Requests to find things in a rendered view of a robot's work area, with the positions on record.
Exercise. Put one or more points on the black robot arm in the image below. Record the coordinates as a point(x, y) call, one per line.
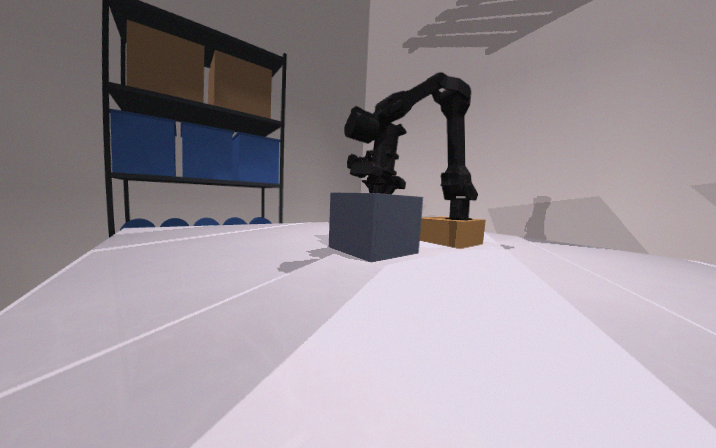
point(364, 126)

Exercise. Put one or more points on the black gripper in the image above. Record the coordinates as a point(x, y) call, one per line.
point(381, 174)

